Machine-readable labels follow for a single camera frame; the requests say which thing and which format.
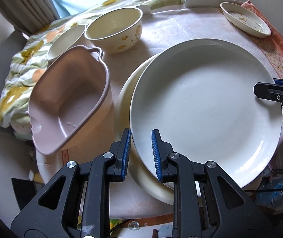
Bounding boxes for blue plastic bag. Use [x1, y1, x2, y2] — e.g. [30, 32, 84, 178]
[256, 176, 283, 206]

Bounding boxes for brown curtain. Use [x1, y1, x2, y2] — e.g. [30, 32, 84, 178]
[0, 0, 60, 34]

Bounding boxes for cream floral bowl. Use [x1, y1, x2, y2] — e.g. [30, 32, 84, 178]
[84, 7, 143, 54]

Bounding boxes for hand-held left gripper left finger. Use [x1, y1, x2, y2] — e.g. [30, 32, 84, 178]
[11, 128, 132, 238]

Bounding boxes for small floral dish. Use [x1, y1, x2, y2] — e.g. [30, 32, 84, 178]
[219, 2, 272, 38]

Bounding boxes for orange floral tablecloth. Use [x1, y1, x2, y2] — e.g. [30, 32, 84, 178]
[35, 4, 283, 219]

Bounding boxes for plain white bowl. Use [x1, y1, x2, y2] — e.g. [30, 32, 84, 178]
[47, 24, 87, 61]

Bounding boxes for large white plate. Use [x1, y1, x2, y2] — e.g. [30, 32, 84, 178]
[130, 38, 283, 188]

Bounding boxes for pink plastic basin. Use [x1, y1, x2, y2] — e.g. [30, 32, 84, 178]
[28, 45, 114, 156]

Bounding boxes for floral striped blanket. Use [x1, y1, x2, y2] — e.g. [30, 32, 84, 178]
[0, 0, 231, 129]

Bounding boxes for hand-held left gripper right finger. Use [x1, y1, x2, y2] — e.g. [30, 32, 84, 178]
[151, 129, 273, 238]

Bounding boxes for large cream plate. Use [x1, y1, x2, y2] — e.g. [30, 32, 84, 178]
[115, 53, 265, 205]

